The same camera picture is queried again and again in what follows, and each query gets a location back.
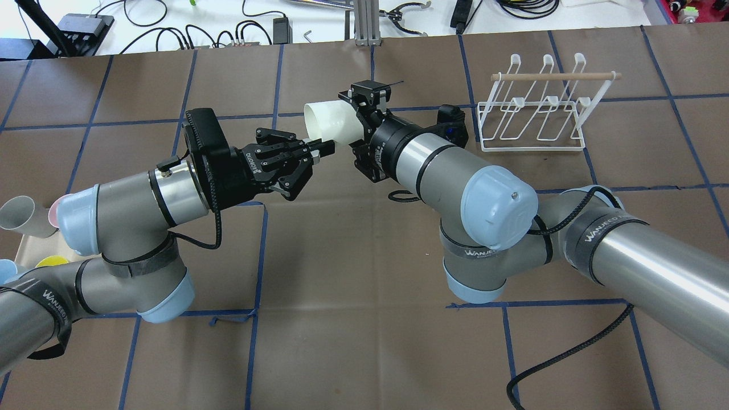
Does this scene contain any aluminium frame post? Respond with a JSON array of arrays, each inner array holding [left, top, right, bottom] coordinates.
[[353, 0, 381, 46]]

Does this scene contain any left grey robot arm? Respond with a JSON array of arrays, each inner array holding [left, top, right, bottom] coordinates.
[[2, 125, 335, 374]]

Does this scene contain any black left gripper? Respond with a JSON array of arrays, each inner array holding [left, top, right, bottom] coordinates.
[[205, 128, 335, 210]]

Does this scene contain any light blue cup near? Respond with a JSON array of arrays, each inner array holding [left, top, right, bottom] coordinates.
[[0, 259, 28, 285]]

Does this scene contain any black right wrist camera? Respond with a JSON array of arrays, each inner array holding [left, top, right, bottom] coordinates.
[[436, 104, 469, 148]]

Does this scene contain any beige plastic tray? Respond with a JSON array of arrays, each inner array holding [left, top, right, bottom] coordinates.
[[15, 231, 85, 268]]

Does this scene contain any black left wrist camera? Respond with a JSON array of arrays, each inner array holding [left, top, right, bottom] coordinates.
[[185, 108, 230, 171]]

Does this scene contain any white wire cup rack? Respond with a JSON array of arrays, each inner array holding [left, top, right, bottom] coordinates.
[[477, 52, 622, 153]]

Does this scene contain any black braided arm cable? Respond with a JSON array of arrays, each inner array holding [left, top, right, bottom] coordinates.
[[387, 186, 635, 410]]

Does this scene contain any pink plastic cup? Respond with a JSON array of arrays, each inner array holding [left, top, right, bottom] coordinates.
[[48, 198, 62, 229]]

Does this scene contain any cream white plastic cup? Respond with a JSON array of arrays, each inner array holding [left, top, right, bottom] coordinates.
[[303, 100, 365, 146]]

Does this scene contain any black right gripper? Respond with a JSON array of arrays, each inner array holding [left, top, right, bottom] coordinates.
[[338, 81, 424, 182]]

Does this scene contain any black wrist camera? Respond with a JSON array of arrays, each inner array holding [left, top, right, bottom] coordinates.
[[436, 104, 469, 148], [185, 108, 230, 171]]

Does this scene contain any black power adapter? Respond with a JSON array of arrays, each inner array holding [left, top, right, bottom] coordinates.
[[272, 17, 293, 44]]

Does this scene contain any grey plastic cup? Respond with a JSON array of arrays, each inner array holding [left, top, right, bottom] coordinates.
[[1, 195, 58, 238]]

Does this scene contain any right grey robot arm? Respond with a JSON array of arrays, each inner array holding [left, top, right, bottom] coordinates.
[[338, 80, 728, 366]]

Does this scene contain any yellow plastic cup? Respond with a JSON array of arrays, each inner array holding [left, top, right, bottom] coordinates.
[[35, 255, 69, 268]]

